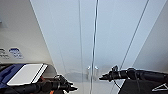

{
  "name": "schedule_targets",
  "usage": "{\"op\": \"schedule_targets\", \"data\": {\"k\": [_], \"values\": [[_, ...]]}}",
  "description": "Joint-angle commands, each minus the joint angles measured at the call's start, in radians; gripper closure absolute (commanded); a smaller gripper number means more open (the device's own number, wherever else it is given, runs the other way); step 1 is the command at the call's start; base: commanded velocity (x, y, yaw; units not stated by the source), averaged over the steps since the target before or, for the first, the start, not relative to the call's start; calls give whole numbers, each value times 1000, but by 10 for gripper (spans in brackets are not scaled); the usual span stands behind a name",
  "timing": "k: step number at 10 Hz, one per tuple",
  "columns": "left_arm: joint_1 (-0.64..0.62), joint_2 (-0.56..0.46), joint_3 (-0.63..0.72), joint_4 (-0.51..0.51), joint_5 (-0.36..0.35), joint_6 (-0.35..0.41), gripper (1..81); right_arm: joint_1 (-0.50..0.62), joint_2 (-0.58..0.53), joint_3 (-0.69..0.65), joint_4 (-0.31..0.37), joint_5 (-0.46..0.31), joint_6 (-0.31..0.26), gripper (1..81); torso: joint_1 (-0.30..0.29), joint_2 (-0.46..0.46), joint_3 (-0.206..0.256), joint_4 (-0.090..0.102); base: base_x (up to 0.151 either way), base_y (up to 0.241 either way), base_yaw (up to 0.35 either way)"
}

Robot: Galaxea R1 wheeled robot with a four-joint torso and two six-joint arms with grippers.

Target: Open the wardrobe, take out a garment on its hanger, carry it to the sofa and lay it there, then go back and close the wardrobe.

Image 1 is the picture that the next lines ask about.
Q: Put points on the blue white wall sign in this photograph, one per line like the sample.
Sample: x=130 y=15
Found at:
x=16 y=53

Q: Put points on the white folding table top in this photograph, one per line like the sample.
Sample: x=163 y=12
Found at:
x=26 y=74

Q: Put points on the white wardrobe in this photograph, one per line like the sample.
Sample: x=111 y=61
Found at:
x=45 y=20

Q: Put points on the orange folding stand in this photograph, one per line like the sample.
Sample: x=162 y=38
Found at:
x=41 y=79

